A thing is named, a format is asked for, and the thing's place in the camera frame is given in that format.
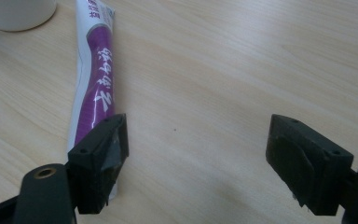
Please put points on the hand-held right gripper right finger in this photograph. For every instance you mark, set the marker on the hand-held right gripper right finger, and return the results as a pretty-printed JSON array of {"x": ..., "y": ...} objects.
[{"x": 310, "y": 168}]

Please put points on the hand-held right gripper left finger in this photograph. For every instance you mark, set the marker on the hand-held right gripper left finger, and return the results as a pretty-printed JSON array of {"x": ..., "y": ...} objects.
[{"x": 90, "y": 168}]

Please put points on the white cup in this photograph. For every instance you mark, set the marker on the white cup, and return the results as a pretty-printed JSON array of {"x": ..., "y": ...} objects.
[{"x": 18, "y": 14}]

